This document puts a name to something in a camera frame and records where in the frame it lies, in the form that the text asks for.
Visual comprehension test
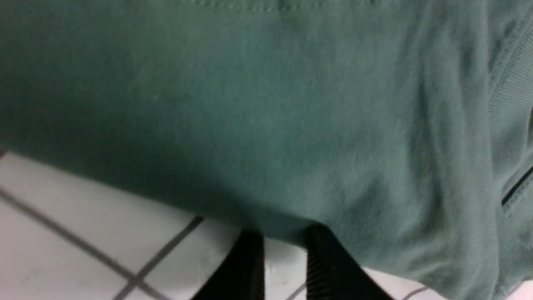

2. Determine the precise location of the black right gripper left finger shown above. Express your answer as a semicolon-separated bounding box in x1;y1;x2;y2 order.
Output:
193;232;265;300

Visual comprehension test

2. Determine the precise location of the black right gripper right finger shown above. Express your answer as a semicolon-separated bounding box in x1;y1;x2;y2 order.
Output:
306;225;391;300

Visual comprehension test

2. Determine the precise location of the green long-sleeved shirt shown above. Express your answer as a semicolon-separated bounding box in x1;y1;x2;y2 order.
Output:
1;0;532;300

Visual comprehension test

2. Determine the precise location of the white grid tablecloth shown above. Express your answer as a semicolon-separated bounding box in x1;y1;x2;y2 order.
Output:
0;151;533;300

